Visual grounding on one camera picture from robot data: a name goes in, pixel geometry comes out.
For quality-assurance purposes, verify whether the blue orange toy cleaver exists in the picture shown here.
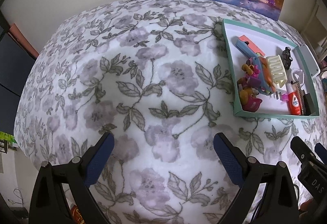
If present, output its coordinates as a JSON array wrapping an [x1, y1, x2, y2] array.
[[252, 56, 275, 96]]

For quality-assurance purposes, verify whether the floral patterned table cloth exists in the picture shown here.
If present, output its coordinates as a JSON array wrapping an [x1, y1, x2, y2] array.
[[14, 0, 326, 223]]

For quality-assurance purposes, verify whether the pink smart watch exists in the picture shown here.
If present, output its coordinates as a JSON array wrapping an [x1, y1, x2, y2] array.
[[237, 58, 261, 89]]

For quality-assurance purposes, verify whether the gold black patterned lighter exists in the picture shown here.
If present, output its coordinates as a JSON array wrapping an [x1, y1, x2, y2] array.
[[294, 81, 307, 115]]

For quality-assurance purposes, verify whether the white charger plug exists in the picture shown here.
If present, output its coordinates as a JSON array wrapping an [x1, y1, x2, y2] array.
[[273, 83, 287, 101]]

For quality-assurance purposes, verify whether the cream hair claw clip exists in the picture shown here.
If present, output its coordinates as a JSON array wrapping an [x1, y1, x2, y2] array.
[[265, 55, 288, 88]]

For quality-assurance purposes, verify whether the teal white tray box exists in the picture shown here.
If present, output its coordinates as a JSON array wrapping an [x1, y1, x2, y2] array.
[[222, 19, 320, 119]]

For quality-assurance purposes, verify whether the black toy car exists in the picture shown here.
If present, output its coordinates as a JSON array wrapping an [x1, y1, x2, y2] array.
[[281, 46, 293, 71]]

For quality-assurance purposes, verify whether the white smart watch band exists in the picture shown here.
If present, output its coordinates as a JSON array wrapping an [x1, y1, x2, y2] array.
[[291, 68, 305, 87]]

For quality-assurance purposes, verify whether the purple lighter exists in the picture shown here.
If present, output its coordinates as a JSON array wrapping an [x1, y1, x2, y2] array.
[[280, 94, 289, 102]]

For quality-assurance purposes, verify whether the red white glue bottle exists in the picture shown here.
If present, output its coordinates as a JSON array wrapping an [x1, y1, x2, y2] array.
[[286, 83, 302, 115]]

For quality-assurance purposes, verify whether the pink puppy figurine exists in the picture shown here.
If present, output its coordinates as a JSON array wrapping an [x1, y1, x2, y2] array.
[[238, 88, 262, 113]]

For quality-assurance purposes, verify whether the black charger cube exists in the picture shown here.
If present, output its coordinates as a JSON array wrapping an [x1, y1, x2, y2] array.
[[303, 93, 315, 116]]

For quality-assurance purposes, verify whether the person's hand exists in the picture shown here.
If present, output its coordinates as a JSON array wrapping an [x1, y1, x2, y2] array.
[[299, 198, 317, 214]]

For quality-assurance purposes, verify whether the white shelf unit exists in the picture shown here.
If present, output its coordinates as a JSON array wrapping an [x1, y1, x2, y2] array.
[[300, 0, 326, 68]]

